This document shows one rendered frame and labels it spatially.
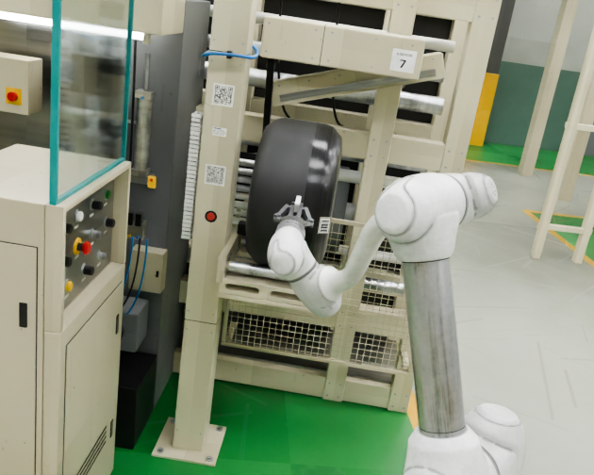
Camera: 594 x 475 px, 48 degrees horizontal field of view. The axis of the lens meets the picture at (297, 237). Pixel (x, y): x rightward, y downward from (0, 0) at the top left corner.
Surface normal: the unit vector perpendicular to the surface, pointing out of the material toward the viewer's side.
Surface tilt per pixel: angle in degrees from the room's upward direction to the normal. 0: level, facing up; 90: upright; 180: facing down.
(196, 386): 90
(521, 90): 90
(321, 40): 90
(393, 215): 83
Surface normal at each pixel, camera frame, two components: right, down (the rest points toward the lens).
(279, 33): -0.08, 0.32
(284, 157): 0.03, -0.37
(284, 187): -0.03, -0.02
